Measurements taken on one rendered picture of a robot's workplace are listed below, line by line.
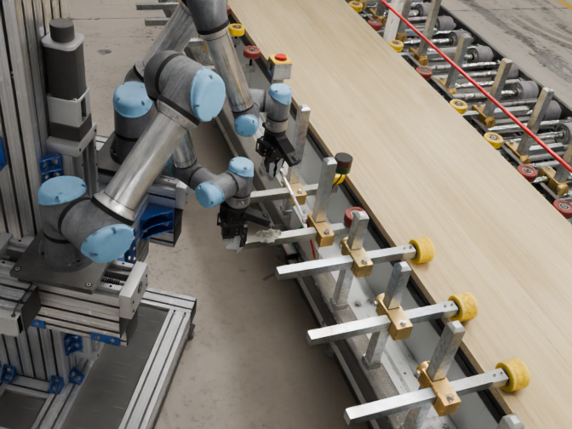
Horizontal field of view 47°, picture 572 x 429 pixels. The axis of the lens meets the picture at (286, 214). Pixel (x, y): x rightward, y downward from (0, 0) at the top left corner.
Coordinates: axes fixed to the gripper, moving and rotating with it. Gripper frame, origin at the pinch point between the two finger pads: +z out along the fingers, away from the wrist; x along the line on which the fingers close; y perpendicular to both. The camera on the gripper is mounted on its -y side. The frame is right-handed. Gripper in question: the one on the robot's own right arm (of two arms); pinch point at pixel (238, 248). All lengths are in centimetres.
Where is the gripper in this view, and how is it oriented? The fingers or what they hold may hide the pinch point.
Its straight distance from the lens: 217.3
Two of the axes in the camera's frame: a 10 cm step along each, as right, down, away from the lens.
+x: 3.5, 6.3, -6.9
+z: -1.3, 7.7, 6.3
